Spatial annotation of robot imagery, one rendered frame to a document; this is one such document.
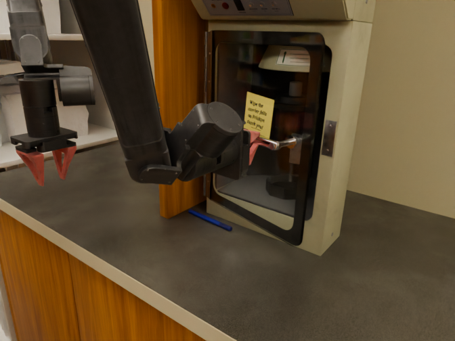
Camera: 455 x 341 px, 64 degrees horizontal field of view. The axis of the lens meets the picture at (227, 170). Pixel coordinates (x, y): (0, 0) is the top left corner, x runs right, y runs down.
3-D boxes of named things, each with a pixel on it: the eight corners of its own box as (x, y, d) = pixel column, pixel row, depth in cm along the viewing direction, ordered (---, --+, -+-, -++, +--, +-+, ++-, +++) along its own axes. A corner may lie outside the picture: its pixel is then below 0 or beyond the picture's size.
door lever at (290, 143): (259, 138, 74) (260, 125, 73) (296, 149, 67) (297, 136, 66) (240, 142, 71) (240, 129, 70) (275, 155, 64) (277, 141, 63)
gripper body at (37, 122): (79, 141, 73) (74, 103, 71) (28, 152, 66) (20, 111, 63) (61, 135, 77) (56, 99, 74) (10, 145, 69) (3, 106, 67)
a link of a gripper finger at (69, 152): (82, 179, 76) (76, 135, 72) (48, 190, 70) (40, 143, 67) (63, 172, 79) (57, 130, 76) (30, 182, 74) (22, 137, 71)
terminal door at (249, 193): (208, 196, 94) (210, 29, 80) (301, 249, 72) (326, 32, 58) (205, 197, 94) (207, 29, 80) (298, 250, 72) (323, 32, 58)
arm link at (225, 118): (126, 134, 54) (135, 182, 50) (158, 76, 47) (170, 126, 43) (196, 145, 61) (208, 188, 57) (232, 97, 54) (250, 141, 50)
